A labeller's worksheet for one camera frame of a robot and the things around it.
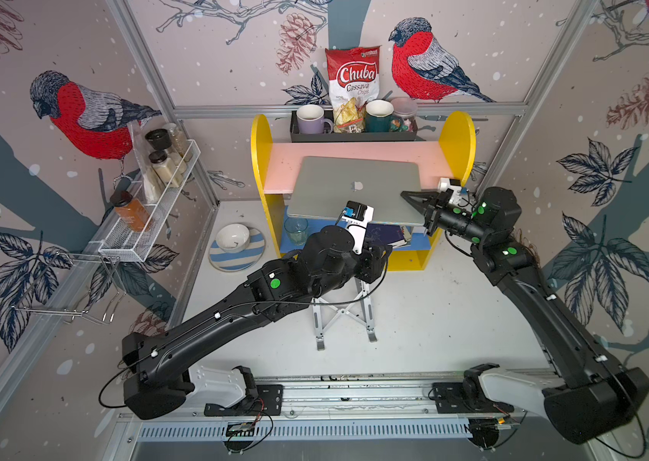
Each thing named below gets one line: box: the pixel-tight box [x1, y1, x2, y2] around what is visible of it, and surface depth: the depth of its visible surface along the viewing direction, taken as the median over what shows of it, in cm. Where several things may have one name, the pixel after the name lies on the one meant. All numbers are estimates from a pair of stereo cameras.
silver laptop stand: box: [311, 278, 378, 352], surface depth 87 cm
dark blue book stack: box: [365, 222, 411, 249], surface depth 89 cm
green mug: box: [364, 98, 395, 133], surface depth 85 cm
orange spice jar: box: [109, 190, 151, 232], surface depth 68 cm
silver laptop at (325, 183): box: [287, 155, 426, 225], surface depth 72 cm
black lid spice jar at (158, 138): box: [144, 128, 172, 150], surface depth 80 cm
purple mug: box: [296, 103, 334, 135], surface depth 85 cm
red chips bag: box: [324, 46, 382, 134], surface depth 82 cm
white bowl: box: [215, 222, 251, 253], surface depth 106 cm
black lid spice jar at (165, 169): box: [148, 150, 181, 189], surface depth 78 cm
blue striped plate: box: [208, 222, 266, 273], surface depth 105 cm
